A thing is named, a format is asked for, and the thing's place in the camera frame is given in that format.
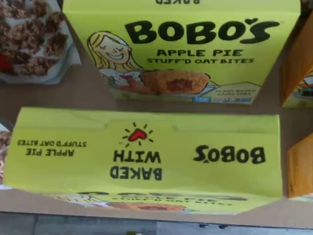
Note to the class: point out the green Bobo's apple pie box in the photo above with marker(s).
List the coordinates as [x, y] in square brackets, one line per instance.
[183, 49]
[146, 159]

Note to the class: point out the yellow Bobo's peanut butter box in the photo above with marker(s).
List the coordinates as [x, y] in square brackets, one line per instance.
[299, 68]
[300, 169]

